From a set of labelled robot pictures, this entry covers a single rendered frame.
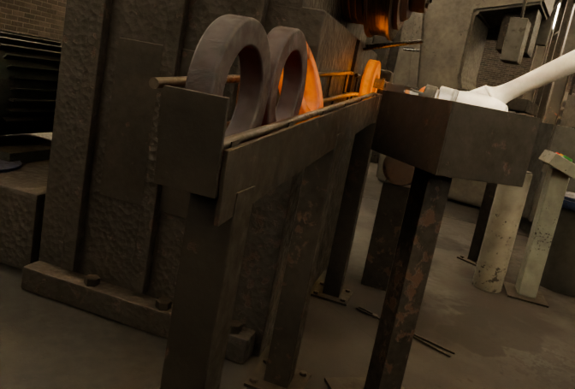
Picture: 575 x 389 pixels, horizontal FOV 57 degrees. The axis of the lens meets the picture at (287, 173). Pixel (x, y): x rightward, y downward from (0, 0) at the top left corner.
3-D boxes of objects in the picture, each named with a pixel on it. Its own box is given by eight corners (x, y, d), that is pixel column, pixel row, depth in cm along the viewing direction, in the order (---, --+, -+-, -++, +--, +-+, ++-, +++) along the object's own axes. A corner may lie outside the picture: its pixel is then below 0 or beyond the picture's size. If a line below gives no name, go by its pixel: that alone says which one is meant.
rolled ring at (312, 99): (282, 28, 89) (264, 33, 90) (305, 134, 92) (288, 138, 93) (311, 34, 106) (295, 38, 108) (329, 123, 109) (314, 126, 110)
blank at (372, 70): (364, 59, 157) (376, 61, 156) (373, 58, 171) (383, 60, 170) (354, 109, 161) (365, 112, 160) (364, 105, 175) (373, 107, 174)
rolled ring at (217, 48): (280, 21, 69) (257, 17, 70) (220, 11, 52) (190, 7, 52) (260, 156, 74) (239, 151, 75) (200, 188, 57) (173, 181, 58)
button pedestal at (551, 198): (507, 298, 215) (548, 151, 204) (501, 280, 237) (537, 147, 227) (549, 310, 210) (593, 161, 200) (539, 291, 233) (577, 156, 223)
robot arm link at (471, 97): (447, 122, 155) (447, 120, 168) (501, 138, 151) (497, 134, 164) (459, 86, 153) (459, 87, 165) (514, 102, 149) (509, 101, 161)
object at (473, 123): (368, 454, 106) (453, 101, 93) (321, 378, 130) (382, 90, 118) (452, 448, 113) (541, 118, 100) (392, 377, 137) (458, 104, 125)
